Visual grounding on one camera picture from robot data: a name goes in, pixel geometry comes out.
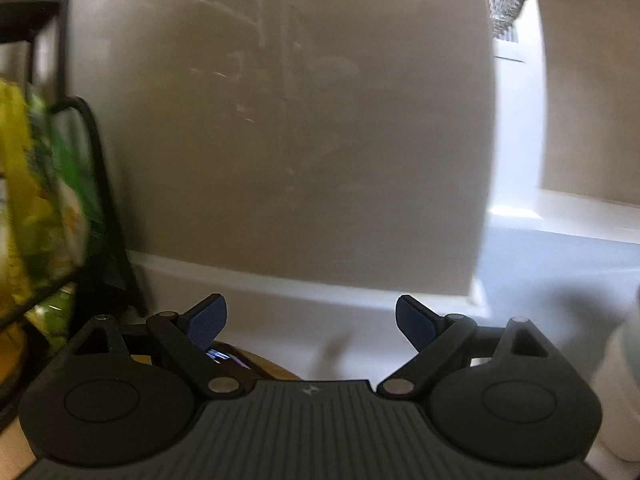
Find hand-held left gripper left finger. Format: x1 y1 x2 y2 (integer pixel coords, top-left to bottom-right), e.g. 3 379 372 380
65 293 242 402

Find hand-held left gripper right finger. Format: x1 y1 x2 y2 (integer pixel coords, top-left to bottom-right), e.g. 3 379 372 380
377 294 576 402

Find yellow green snack packet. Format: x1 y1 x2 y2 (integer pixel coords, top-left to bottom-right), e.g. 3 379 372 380
0 79 107 328

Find white plastic bottle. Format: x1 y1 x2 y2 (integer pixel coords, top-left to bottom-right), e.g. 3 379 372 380
594 282 640 462

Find black wire rack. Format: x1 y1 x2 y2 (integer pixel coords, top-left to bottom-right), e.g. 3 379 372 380
0 0 149 431

